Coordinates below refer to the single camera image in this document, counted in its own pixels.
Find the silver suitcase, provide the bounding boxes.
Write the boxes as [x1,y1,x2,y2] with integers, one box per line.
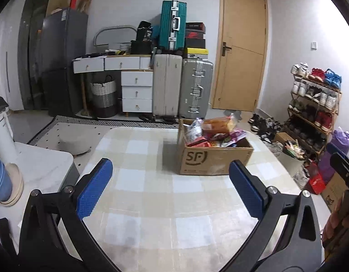
[178,58,213,119]

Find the dark grey refrigerator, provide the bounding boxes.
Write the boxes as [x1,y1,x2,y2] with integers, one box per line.
[40,8,88,117]

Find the black glass cabinet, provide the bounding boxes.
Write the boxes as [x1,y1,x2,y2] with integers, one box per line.
[16,0,76,111]

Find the wooden door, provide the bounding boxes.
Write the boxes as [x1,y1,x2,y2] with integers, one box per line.
[212,0,269,112]

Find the purple snack packet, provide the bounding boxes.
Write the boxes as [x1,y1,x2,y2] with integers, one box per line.
[221,130,247,148]

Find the teal suitcase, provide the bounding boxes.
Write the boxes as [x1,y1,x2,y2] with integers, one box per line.
[159,0,187,51]

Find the blue bowl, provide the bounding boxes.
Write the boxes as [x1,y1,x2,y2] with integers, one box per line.
[0,159,13,202]

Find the wooden shoe rack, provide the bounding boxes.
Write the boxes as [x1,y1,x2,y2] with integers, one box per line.
[283,63,342,157]

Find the light switch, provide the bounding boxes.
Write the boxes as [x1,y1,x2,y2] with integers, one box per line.
[311,41,317,50]

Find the red black snack packet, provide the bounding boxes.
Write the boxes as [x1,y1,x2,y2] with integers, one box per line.
[186,136,211,147]

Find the white drawer desk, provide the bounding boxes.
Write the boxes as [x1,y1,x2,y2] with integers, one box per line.
[73,55,153,113]

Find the orange bread packet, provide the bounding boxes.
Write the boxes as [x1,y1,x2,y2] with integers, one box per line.
[201,116,237,134]

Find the grey oval mirror frame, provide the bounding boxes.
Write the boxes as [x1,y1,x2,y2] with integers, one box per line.
[93,25,137,47]

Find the right hand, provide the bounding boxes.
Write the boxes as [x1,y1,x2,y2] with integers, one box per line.
[322,190,349,249]

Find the checkered tablecloth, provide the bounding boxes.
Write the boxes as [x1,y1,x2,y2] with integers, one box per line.
[57,126,324,272]

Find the yellow black shoe box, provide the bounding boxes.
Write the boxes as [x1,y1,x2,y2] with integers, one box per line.
[183,47,208,60]

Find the silver white snack packet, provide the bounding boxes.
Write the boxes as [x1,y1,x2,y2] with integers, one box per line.
[183,118,203,144]

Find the black bag on desk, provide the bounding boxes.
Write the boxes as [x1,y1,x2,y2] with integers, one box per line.
[130,20,153,55]

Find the purple bag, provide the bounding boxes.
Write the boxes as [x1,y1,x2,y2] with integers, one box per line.
[318,127,349,184]

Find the stacked shoe boxes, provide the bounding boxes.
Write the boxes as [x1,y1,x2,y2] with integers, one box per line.
[185,22,206,49]

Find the white side table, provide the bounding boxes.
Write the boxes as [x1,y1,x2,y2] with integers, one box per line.
[0,143,80,245]

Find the woven laundry basket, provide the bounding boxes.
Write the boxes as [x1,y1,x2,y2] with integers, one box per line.
[90,75,117,118]

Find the SF cardboard box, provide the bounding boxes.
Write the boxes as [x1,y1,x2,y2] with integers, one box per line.
[178,119,254,176]

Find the beige plate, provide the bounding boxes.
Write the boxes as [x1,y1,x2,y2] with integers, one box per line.
[0,163,24,207]

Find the beige suitcase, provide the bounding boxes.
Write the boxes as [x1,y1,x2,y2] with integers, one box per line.
[152,54,182,117]

